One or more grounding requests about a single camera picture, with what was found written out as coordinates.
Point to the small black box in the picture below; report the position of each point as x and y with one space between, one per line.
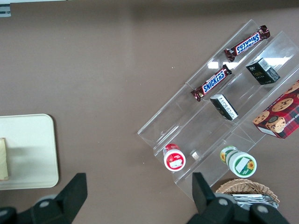
224 107
262 71

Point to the triangular sandwich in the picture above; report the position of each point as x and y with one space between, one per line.
3 158

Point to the green lidded cup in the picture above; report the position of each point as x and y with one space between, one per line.
240 163

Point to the aluminium foil tray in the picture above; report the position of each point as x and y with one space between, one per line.
247 198

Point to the clear acrylic stepped display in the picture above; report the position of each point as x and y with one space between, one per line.
177 121

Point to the light wicker basket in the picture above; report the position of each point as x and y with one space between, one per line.
243 186

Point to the white grey table-edge device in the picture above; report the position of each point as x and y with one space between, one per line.
4 11

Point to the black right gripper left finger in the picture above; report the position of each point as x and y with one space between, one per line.
67 200

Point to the beige serving tray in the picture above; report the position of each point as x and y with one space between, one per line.
30 149

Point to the Snickers bar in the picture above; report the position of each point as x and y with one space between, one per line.
247 43
212 82

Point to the red tartan cookie box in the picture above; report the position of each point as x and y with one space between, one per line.
280 116

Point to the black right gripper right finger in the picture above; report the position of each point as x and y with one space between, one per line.
210 210

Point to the red lidded cup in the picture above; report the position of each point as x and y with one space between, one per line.
174 159

